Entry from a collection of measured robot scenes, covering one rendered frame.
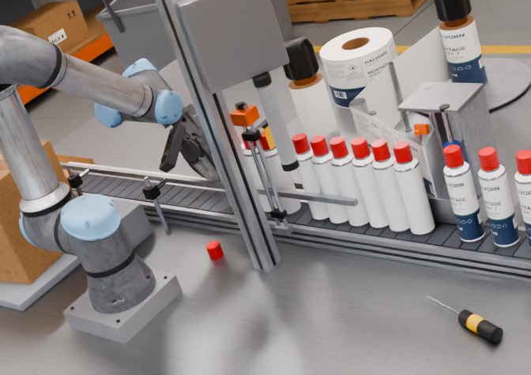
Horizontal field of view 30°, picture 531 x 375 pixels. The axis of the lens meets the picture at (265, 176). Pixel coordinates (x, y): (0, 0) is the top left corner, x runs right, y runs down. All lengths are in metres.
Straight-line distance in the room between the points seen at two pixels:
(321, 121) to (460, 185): 0.61
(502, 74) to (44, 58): 1.20
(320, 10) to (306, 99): 3.60
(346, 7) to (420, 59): 3.42
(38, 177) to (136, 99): 0.27
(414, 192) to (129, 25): 2.82
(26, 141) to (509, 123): 1.11
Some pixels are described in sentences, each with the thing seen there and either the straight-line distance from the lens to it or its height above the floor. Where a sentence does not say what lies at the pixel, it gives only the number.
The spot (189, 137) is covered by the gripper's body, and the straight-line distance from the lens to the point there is 2.36.
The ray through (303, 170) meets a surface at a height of 1.01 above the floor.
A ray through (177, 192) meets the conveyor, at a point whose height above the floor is 0.88.
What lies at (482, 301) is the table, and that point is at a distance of 1.93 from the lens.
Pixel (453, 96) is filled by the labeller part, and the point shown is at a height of 1.14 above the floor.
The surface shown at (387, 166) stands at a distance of 2.01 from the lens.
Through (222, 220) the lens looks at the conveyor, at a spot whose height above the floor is 0.87.
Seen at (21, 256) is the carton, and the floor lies 0.93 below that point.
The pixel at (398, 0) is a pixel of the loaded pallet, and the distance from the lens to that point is 5.73.
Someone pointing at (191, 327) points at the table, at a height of 0.83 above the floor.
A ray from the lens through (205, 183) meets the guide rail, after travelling 2.36.
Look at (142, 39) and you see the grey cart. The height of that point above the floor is 0.64.
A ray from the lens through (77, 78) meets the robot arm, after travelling 2.06.
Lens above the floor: 1.99
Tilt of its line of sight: 27 degrees down
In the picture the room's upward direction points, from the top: 19 degrees counter-clockwise
